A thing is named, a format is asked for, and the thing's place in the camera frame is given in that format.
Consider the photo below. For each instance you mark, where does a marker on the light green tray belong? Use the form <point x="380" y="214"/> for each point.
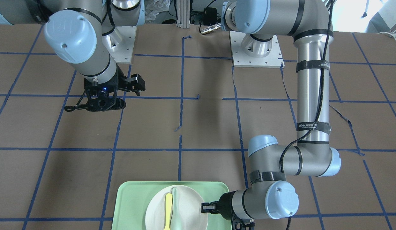
<point x="133" y="198"/>

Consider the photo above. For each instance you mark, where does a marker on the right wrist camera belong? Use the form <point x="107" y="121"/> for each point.
<point x="135" y="83"/>

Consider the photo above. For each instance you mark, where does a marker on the white round plate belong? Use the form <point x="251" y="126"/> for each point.
<point x="189" y="207"/>

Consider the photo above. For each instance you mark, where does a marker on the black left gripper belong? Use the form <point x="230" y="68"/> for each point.
<point x="225" y="205"/>

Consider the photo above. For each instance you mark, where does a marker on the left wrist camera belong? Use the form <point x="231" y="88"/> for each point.
<point x="242" y="224"/>

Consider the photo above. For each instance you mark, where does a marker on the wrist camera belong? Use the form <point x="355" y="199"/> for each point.
<point x="242" y="224"/>
<point x="135" y="83"/>

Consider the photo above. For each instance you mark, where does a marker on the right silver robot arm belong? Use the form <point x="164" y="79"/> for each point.
<point x="85" y="34"/>

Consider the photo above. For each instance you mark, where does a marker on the yellow plastic fork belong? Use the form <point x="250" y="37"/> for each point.
<point x="168" y="205"/>

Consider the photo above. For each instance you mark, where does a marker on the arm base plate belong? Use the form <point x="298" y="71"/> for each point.
<point x="120" y="44"/>
<point x="248" y="52"/>

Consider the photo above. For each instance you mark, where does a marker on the light green spoon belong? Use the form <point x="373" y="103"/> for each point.
<point x="175" y="223"/>

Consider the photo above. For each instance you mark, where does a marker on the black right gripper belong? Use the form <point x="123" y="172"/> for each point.
<point x="119" y="80"/>

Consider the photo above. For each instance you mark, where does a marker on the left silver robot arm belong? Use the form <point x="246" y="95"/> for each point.
<point x="270" y="195"/>

